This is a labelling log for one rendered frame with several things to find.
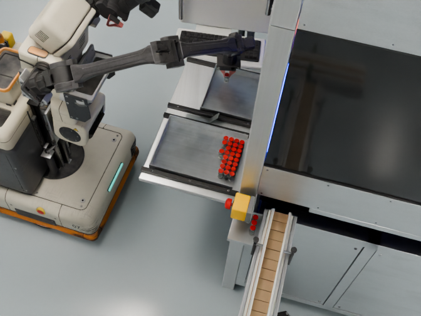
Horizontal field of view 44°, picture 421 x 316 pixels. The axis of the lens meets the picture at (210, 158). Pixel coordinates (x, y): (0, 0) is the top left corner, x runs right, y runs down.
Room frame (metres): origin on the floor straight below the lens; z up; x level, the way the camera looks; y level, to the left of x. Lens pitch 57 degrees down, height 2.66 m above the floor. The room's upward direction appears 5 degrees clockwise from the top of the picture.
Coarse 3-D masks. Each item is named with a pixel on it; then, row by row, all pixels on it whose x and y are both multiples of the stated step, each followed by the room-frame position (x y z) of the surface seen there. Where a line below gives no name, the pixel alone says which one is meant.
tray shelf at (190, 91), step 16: (192, 64) 1.68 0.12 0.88; (192, 80) 1.59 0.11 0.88; (208, 80) 1.59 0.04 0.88; (176, 96) 1.49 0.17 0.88; (192, 96) 1.49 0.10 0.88; (176, 112) 1.40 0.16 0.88; (160, 128) 1.31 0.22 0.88; (240, 128) 1.34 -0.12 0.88; (144, 176) 1.07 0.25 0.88; (240, 176) 1.10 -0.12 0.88; (192, 192) 1.01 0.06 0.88; (208, 192) 1.02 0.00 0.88; (256, 208) 0.96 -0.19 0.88
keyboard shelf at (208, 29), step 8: (200, 32) 1.98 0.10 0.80; (208, 32) 1.98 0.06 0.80; (216, 32) 1.99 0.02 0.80; (224, 32) 2.00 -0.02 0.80; (264, 40) 1.96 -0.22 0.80; (264, 48) 1.90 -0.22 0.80; (200, 56) 1.81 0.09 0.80; (208, 56) 1.81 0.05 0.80; (216, 56) 1.82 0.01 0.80; (248, 64) 1.79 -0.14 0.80; (256, 64) 1.79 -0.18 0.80
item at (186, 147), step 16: (176, 128) 1.31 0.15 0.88; (192, 128) 1.32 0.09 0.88; (208, 128) 1.32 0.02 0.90; (160, 144) 1.22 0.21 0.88; (176, 144) 1.23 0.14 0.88; (192, 144) 1.24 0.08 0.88; (208, 144) 1.24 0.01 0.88; (160, 160) 1.15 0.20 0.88; (176, 160) 1.15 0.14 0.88; (192, 160) 1.16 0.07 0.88; (208, 160) 1.17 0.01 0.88; (240, 160) 1.18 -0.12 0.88; (192, 176) 1.06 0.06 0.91; (208, 176) 1.09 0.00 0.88
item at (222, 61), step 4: (220, 56) 1.61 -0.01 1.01; (224, 56) 1.58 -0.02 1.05; (228, 56) 1.57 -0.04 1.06; (232, 56) 1.57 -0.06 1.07; (236, 56) 1.62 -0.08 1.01; (240, 56) 1.63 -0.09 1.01; (220, 60) 1.59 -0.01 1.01; (224, 60) 1.58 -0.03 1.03; (228, 60) 1.57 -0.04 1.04; (232, 60) 1.57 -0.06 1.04; (236, 60) 1.60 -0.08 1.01; (240, 60) 1.60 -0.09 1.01; (220, 64) 1.57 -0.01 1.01; (224, 64) 1.57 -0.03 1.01; (228, 64) 1.57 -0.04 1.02; (232, 64) 1.57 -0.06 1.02; (236, 64) 1.58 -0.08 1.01; (240, 64) 1.58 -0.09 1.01; (240, 68) 1.57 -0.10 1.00
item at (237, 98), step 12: (216, 72) 1.64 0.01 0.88; (228, 72) 1.65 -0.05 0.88; (240, 72) 1.64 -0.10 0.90; (216, 84) 1.57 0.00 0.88; (228, 84) 1.58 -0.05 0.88; (240, 84) 1.58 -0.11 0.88; (252, 84) 1.59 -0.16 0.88; (204, 96) 1.47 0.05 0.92; (216, 96) 1.50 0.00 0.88; (228, 96) 1.51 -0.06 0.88; (240, 96) 1.52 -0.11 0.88; (252, 96) 1.52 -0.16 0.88; (204, 108) 1.41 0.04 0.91; (216, 108) 1.43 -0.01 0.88; (228, 108) 1.44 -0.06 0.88; (240, 108) 1.44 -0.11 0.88; (252, 108) 1.45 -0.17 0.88
